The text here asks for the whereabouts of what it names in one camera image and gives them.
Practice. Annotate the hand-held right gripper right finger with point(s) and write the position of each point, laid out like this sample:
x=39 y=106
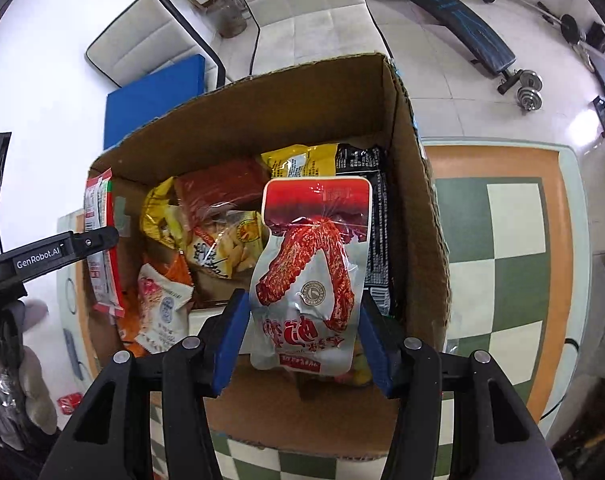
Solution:
x=377 y=355

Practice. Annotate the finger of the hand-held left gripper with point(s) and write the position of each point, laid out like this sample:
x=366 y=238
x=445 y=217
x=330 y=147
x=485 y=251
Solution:
x=97 y=242

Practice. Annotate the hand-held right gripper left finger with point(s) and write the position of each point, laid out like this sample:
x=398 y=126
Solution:
x=230 y=345

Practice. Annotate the long red white packet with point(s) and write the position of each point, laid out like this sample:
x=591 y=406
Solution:
x=102 y=280

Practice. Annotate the panda print snack packet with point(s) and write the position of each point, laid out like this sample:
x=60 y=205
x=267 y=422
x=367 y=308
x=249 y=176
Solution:
x=162 y=310

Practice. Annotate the white chicken wing packet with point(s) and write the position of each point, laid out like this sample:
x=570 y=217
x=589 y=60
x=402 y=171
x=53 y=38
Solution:
x=307 y=260

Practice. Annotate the blue printed cardboard box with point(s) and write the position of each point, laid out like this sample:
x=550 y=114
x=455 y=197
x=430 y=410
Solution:
x=307 y=105

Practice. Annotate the person's left hand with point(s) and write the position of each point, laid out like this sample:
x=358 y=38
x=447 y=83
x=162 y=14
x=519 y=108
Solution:
x=37 y=395

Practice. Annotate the gold foil snack packet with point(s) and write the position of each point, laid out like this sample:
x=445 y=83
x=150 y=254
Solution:
x=162 y=215

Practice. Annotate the clear packet of yellow crisps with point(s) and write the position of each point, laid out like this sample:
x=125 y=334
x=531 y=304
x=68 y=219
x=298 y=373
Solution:
x=227 y=250

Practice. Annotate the dark red snack packet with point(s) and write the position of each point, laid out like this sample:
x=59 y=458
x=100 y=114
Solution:
x=217 y=185

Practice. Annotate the black snack packet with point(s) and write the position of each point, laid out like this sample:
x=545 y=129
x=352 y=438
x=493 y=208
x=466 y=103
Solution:
x=380 y=220

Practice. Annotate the blue foam pad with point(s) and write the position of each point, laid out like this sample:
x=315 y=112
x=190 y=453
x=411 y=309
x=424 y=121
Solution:
x=152 y=105

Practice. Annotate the red soda can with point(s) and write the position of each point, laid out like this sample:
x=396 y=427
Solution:
x=71 y=402

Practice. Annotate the green checkered table mat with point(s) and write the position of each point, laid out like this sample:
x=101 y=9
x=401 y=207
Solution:
x=512 y=280

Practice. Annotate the yellow snack packet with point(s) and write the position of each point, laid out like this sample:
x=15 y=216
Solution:
x=297 y=160

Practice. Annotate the glass jar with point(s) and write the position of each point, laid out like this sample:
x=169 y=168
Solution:
x=231 y=17

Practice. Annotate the chrome dumbbell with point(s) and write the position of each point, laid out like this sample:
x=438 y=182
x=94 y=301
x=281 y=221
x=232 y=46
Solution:
x=529 y=92

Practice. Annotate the black weight bench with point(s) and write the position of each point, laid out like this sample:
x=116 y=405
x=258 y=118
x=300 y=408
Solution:
x=452 y=15

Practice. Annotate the barbell with black plates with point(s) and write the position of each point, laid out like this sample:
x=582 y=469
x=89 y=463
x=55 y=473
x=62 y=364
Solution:
x=569 y=27

